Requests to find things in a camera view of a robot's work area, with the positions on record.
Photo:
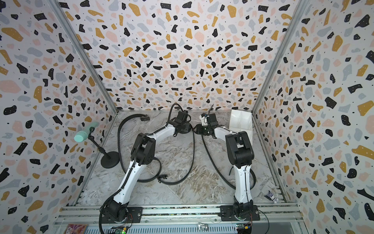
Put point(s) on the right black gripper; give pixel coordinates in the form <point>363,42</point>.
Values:
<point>200,129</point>

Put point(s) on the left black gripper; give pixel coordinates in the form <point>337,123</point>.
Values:
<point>189,129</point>

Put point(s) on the black belt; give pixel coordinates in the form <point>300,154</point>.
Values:
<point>142,117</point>
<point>216,166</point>
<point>179,158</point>

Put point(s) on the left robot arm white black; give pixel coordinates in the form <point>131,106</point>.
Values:
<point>142,154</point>

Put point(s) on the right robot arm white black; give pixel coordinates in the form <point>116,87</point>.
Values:
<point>241,196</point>

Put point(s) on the white storage roll organizer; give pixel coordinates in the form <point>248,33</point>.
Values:
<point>241,121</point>

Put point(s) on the green microphone on black stand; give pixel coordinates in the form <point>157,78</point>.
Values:
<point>109,160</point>

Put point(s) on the small crumpled wrapper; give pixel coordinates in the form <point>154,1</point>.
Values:
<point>271,196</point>

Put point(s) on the pink printed card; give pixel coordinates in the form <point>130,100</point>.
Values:
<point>75,229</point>

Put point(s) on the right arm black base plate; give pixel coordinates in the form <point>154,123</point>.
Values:
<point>233,213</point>

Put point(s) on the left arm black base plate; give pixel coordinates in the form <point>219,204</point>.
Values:
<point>130,215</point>

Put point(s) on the aluminium mounting rail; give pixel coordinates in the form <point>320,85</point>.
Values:
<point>182,214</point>

